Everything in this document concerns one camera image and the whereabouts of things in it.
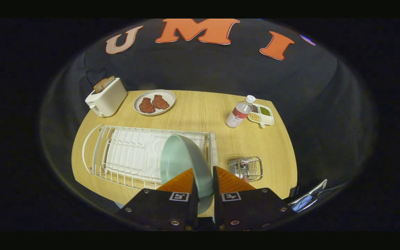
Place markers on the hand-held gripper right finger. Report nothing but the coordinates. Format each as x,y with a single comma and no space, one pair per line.
216,205

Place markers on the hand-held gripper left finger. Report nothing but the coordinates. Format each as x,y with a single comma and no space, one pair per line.
193,208

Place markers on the mint green plate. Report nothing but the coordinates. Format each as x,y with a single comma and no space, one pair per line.
182,163

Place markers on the white plate with meat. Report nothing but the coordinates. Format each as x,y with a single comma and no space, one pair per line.
167,95

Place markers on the white framed blue device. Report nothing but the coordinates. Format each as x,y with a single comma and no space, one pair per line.
307,199

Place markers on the clear bottle with red label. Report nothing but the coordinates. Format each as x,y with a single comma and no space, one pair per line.
238,114

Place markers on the pile of yellow beans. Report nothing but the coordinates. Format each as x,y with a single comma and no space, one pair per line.
253,117

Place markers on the white divided tray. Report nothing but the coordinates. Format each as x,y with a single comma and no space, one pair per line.
267,119

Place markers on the pile of dark beans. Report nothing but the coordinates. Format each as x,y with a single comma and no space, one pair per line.
254,108

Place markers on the pile of green beans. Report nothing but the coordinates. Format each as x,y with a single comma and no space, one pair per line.
264,111

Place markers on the brown meat piece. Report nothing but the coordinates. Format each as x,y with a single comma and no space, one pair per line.
147,106
160,102

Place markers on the white toaster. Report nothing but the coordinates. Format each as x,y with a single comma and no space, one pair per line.
108,99

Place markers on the brown toast slice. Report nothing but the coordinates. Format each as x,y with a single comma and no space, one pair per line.
98,85
108,81

